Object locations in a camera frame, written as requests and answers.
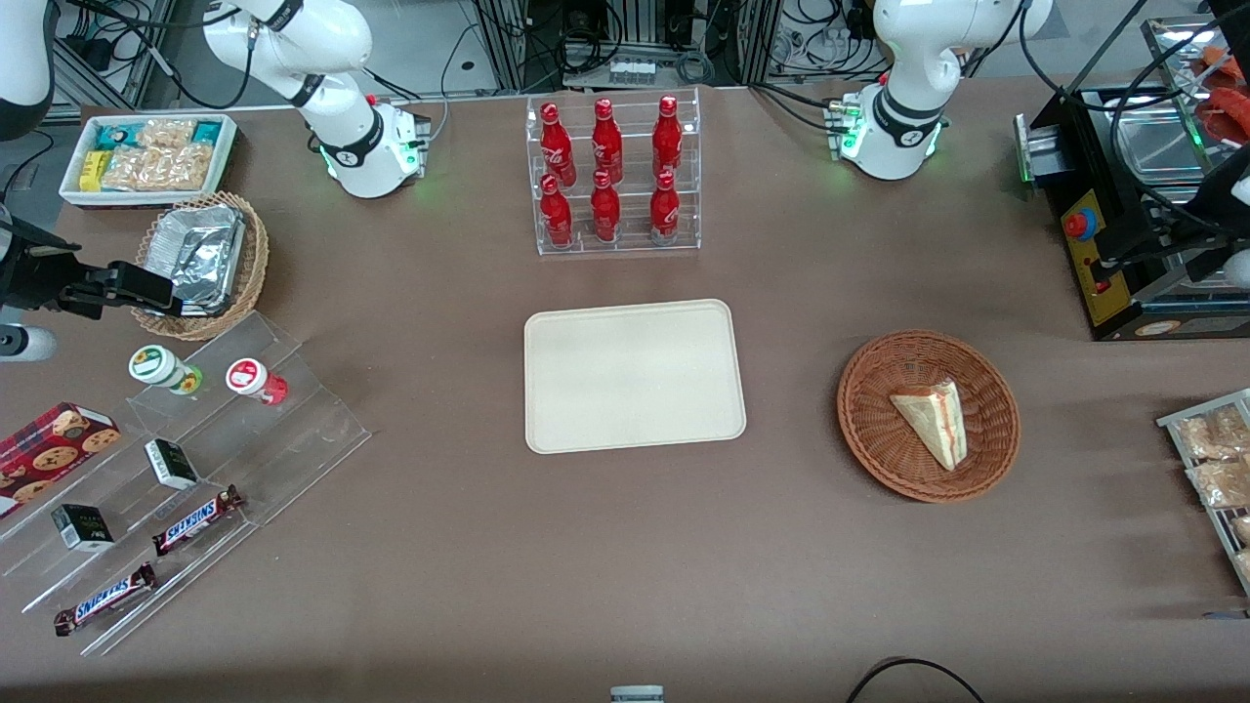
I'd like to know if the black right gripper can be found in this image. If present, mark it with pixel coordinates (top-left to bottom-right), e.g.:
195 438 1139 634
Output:
0 221 188 321

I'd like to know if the triangular sandwich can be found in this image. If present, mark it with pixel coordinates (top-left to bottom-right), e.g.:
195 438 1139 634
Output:
889 381 969 473

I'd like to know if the aluminium foil tray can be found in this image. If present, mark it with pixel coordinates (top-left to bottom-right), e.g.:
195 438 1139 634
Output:
146 205 247 317

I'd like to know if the light wicker basket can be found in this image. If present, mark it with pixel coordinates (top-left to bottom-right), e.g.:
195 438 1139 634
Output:
132 191 271 343

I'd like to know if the round brown wicker basket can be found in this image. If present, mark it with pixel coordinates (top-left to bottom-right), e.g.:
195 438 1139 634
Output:
837 330 1022 505

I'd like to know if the beige plastic tray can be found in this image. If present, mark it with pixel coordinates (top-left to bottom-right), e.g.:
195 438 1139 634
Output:
523 299 748 456

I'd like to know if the steel warmer pan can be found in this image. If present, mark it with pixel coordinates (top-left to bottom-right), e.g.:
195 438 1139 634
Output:
1152 249 1236 296
1111 105 1214 185

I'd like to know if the green lidded cup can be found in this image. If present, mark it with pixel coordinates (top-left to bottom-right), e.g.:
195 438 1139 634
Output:
128 345 204 396

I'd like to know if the black food warmer machine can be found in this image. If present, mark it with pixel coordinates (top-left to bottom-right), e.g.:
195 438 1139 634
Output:
1014 15 1250 342

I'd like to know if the red lidded cup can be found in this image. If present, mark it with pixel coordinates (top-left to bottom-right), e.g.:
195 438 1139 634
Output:
226 358 289 406

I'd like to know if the large clear cracker bag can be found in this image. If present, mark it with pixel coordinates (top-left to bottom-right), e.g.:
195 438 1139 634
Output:
101 145 213 192

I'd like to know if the white snack bin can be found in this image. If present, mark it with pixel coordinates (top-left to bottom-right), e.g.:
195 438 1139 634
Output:
59 112 238 208

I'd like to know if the small clear cracker bag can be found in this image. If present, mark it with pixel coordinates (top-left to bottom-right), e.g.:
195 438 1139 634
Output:
137 118 197 149

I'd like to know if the small black box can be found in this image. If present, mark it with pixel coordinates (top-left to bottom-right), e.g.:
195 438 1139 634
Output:
51 504 115 554
145 438 200 491

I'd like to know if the red cookie box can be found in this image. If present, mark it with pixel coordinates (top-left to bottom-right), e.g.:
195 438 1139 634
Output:
0 401 123 520

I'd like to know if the clear snack bag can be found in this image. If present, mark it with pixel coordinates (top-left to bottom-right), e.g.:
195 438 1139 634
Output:
1177 407 1250 461
1187 459 1250 510

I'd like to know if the clear acrylic stepped display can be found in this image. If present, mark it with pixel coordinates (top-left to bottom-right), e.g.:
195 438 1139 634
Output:
0 310 373 657

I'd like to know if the snickers chocolate bar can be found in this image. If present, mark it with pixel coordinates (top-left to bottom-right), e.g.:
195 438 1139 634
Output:
54 561 158 638
151 485 244 558

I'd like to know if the red cola bottle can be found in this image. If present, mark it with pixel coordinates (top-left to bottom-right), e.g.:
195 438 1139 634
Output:
652 96 685 182
649 171 682 243
540 174 574 247
590 171 622 243
592 99 624 185
540 103 577 186

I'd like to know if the clear acrylic bottle rack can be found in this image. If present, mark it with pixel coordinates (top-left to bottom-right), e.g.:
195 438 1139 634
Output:
525 88 702 257

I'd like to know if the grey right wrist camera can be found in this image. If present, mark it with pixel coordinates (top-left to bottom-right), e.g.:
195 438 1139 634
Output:
0 327 57 363

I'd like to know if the grey wire rack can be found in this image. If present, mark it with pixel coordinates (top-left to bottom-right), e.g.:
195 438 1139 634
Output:
1157 389 1250 597

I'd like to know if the black floor cable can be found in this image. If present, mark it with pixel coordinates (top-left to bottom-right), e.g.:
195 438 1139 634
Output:
845 657 987 703

